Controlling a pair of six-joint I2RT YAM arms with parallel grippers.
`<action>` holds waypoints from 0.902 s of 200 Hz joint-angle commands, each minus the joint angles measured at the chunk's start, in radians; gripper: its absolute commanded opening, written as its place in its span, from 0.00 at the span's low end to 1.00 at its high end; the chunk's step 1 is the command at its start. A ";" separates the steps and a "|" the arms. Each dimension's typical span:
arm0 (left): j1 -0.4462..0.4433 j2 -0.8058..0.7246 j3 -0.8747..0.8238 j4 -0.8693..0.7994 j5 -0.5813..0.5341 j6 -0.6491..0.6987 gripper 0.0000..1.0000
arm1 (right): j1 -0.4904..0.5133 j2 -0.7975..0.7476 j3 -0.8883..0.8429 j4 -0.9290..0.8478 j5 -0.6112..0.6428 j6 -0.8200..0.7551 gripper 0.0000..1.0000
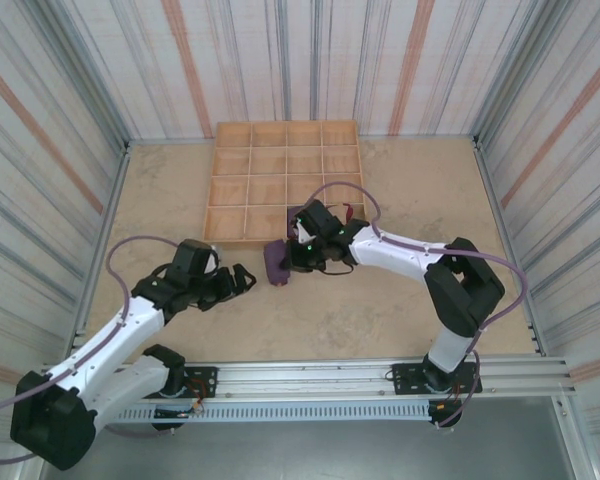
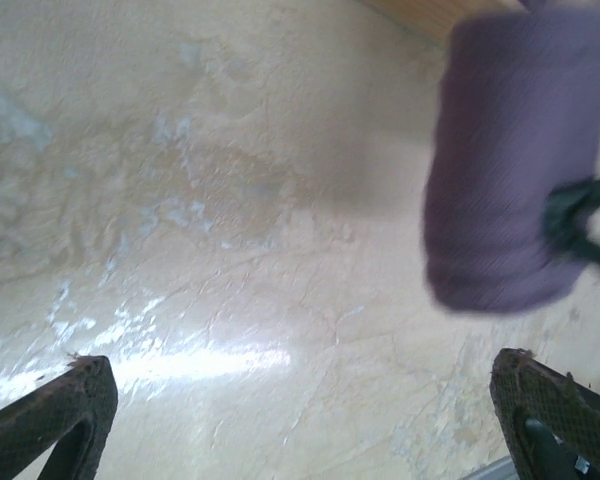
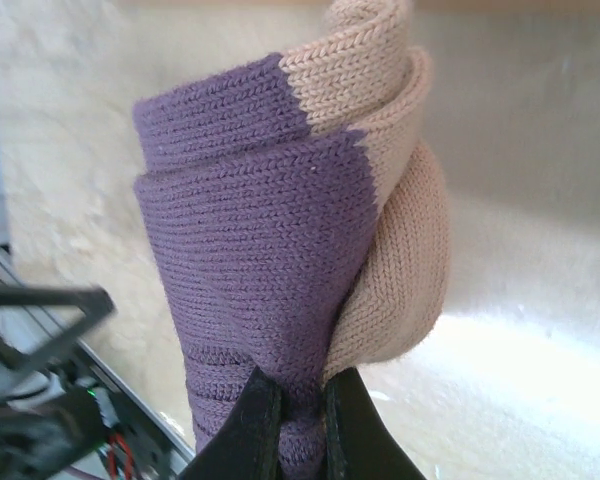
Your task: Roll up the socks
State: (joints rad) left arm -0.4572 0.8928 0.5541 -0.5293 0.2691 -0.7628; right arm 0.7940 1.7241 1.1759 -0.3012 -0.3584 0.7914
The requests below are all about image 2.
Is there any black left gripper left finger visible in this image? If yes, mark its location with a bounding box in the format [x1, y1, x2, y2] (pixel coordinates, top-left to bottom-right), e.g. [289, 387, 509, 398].
[0, 354, 120, 480]

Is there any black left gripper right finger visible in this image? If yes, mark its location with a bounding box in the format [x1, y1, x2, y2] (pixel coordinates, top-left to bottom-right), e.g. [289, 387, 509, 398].
[488, 348, 600, 480]

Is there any purple sock with beige toe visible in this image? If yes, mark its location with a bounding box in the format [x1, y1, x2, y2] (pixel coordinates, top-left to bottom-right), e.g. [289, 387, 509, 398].
[419, 0, 600, 316]

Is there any wooden divided tray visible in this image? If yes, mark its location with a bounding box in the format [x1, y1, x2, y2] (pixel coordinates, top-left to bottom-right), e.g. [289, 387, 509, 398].
[364, 0, 531, 49]

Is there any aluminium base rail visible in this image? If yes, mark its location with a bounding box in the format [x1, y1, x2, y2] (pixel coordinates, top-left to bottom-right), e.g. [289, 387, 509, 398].
[457, 452, 519, 480]

